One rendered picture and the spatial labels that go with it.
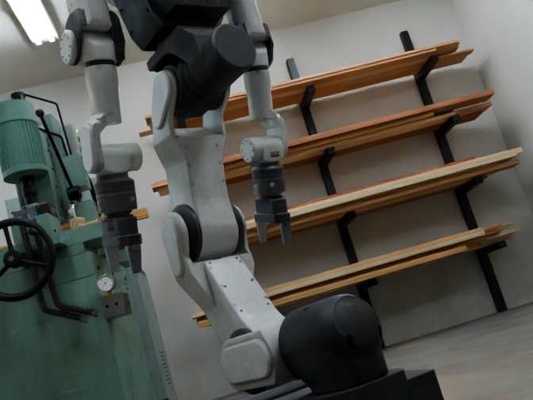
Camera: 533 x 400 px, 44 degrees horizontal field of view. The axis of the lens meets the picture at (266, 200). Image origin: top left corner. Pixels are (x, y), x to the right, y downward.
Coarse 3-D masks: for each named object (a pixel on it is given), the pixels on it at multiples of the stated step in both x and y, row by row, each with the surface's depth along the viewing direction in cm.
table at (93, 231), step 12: (84, 228) 246; (96, 228) 246; (60, 240) 236; (72, 240) 245; (84, 240) 245; (96, 240) 250; (0, 252) 244; (24, 252) 235; (36, 252) 240; (0, 264) 243
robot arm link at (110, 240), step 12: (120, 192) 145; (132, 192) 147; (108, 204) 144; (120, 204) 144; (132, 204) 147; (108, 216) 147; (120, 216) 146; (132, 216) 148; (108, 228) 148; (120, 228) 144; (132, 228) 146; (108, 240) 148; (120, 240) 143; (132, 240) 144
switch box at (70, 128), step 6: (60, 126) 300; (66, 126) 299; (72, 126) 300; (60, 132) 299; (66, 132) 299; (72, 132) 299; (72, 138) 298; (66, 144) 298; (72, 144) 298; (78, 144) 300; (72, 150) 297; (78, 150) 297
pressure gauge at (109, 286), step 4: (100, 276) 236; (104, 276) 236; (108, 276) 236; (112, 276) 237; (100, 280) 236; (104, 280) 236; (108, 280) 236; (112, 280) 236; (100, 284) 235; (108, 284) 235; (112, 284) 235; (100, 288) 235; (104, 288) 235; (108, 288) 235; (112, 288) 236; (108, 292) 237; (108, 296) 237; (112, 296) 237
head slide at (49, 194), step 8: (40, 136) 280; (48, 152) 285; (48, 160) 281; (48, 168) 277; (48, 176) 276; (40, 184) 275; (48, 184) 275; (40, 192) 274; (48, 192) 274; (56, 192) 279; (24, 200) 274; (40, 200) 274; (48, 200) 274; (56, 200) 276; (56, 208) 273
